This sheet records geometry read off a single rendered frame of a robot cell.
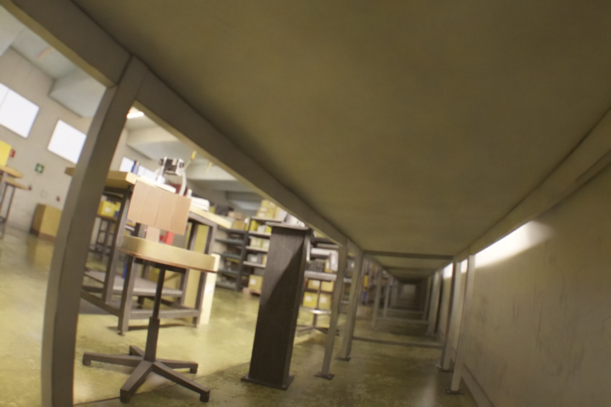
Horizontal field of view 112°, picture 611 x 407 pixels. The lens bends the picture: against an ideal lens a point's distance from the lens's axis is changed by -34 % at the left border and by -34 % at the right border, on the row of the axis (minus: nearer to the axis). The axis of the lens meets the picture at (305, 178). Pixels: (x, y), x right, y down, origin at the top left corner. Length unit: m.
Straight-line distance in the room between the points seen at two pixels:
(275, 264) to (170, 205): 0.63
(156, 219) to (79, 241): 1.20
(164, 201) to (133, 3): 1.33
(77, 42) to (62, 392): 0.50
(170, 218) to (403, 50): 1.46
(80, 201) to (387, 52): 0.45
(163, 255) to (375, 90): 0.98
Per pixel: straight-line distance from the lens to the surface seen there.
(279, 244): 1.61
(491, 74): 0.45
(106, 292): 2.16
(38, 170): 9.79
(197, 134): 0.64
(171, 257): 1.23
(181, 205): 1.68
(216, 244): 7.83
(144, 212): 1.62
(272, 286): 1.61
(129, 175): 1.88
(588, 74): 0.50
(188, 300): 2.92
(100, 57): 0.50
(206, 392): 1.36
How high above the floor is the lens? 0.60
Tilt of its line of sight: 18 degrees up
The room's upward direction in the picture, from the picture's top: 9 degrees clockwise
